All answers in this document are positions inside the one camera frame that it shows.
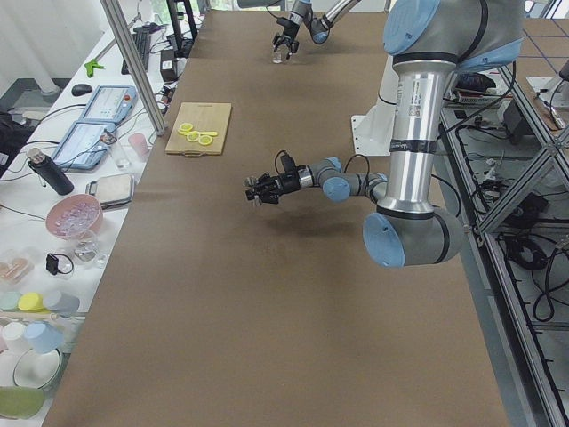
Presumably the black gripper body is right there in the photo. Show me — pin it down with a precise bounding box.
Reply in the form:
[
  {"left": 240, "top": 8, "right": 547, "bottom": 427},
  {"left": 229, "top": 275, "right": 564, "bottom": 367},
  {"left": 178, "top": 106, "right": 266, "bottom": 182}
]
[
  {"left": 276, "top": 17, "right": 300, "bottom": 43},
  {"left": 276, "top": 166, "right": 311, "bottom": 196}
]

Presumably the clear glass beaker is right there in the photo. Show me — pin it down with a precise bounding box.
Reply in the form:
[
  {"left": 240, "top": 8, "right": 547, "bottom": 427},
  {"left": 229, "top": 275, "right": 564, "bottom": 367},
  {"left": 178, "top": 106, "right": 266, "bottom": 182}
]
[{"left": 272, "top": 52, "right": 285, "bottom": 65}]

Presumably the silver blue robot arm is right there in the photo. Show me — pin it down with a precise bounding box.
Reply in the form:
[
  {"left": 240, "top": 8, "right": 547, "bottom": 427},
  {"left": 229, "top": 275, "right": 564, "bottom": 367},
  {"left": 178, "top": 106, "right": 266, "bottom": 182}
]
[
  {"left": 272, "top": 0, "right": 359, "bottom": 64},
  {"left": 245, "top": 1, "right": 525, "bottom": 268}
]

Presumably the pink plastic cup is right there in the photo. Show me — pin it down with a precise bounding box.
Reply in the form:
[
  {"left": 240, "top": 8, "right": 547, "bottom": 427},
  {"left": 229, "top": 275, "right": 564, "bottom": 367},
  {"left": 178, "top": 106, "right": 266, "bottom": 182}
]
[{"left": 128, "top": 133, "right": 149, "bottom": 158}]

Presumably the grey plastic cup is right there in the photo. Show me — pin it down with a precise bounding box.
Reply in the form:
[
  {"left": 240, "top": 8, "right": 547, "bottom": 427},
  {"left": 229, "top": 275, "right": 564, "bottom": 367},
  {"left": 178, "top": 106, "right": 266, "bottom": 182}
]
[{"left": 43, "top": 290, "right": 80, "bottom": 317}]

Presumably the yellow plastic cup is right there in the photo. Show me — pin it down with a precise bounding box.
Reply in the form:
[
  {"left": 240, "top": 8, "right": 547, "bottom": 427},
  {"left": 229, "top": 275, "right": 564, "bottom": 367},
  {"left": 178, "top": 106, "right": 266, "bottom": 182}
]
[{"left": 18, "top": 292, "right": 48, "bottom": 313}]

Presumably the light blue plastic cup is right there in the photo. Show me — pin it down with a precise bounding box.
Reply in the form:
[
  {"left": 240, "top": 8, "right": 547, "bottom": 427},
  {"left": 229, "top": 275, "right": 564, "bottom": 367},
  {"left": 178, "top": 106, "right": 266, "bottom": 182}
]
[{"left": 23, "top": 321, "right": 64, "bottom": 354}]

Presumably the bamboo cutting board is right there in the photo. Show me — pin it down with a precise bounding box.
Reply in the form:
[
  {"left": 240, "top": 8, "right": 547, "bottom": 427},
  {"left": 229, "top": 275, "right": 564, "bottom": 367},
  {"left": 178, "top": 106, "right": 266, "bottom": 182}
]
[{"left": 165, "top": 102, "right": 232, "bottom": 157}]

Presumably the middle lemon slice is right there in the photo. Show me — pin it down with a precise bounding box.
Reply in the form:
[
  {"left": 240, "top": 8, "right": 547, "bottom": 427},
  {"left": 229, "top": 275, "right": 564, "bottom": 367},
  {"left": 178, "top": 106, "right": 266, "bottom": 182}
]
[{"left": 186, "top": 131, "right": 200, "bottom": 142}]

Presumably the far lemon slice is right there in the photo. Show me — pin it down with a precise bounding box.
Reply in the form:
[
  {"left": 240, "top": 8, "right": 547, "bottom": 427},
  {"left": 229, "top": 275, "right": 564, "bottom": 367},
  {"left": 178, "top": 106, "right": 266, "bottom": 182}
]
[{"left": 178, "top": 123, "right": 194, "bottom": 135}]

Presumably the black keyboard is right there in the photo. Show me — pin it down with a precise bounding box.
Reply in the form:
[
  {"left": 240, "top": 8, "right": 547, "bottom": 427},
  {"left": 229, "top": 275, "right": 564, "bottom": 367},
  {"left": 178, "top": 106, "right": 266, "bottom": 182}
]
[{"left": 131, "top": 27, "right": 151, "bottom": 71}]

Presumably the clear drinking glass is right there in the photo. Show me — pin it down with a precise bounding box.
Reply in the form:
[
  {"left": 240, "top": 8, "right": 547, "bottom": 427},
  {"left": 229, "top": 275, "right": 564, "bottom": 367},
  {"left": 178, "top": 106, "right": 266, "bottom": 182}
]
[{"left": 110, "top": 142, "right": 131, "bottom": 170}]

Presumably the silver kitchen scale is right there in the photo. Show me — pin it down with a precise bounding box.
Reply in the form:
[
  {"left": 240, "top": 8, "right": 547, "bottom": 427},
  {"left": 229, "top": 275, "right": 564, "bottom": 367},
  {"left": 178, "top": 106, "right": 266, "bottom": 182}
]
[{"left": 85, "top": 173, "right": 135, "bottom": 209}]

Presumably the upper blue teach pendant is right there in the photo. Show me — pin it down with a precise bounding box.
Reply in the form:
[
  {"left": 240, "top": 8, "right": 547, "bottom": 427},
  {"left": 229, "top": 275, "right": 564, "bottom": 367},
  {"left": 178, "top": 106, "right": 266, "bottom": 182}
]
[{"left": 80, "top": 85, "right": 137, "bottom": 125}]

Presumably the blue teach pendant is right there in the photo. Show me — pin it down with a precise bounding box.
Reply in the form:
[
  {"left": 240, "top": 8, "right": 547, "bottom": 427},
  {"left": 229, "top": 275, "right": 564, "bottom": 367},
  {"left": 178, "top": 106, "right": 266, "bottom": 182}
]
[
  {"left": 80, "top": 85, "right": 137, "bottom": 125},
  {"left": 52, "top": 121, "right": 116, "bottom": 172}
]

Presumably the lower blue teach pendant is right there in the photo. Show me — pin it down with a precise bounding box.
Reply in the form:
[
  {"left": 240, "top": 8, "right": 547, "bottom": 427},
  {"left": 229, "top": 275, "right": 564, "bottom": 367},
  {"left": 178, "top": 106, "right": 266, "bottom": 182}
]
[{"left": 52, "top": 121, "right": 116, "bottom": 172}]

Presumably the pink bowl with ice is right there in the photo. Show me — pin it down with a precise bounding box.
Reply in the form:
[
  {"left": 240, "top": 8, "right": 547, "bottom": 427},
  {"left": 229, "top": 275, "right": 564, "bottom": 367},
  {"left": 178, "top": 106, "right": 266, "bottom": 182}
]
[{"left": 45, "top": 194, "right": 103, "bottom": 239}]

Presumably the black computer mouse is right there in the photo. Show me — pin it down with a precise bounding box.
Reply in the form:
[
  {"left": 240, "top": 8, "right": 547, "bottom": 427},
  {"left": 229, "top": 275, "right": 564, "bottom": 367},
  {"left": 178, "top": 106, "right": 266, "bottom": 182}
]
[{"left": 71, "top": 84, "right": 93, "bottom": 97}]

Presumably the black water bottle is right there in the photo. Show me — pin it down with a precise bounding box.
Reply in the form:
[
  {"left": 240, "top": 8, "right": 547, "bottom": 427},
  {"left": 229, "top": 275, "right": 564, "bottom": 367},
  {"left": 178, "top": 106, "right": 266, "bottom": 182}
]
[{"left": 27, "top": 148, "right": 74, "bottom": 196}]

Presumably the green bowl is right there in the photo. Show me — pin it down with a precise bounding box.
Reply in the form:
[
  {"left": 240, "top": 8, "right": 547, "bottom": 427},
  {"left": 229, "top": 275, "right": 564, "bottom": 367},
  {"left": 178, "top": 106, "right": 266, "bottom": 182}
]
[{"left": 1, "top": 386, "right": 45, "bottom": 419}]

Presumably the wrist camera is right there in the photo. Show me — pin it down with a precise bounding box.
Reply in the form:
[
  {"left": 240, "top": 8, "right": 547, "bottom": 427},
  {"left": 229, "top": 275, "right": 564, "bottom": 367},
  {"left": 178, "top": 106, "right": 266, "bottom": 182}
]
[{"left": 280, "top": 152, "right": 298, "bottom": 176}]

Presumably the lemon slice near handle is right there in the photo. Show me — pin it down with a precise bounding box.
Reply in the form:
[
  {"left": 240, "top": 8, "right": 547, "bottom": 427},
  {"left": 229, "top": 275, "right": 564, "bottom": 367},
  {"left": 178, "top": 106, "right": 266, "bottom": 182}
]
[{"left": 198, "top": 135, "right": 213, "bottom": 146}]

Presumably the aluminium frame post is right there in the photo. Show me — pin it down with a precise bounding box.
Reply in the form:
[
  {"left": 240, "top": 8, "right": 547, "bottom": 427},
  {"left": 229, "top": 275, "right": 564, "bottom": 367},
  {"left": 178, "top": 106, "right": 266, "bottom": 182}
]
[{"left": 100, "top": 0, "right": 166, "bottom": 136}]

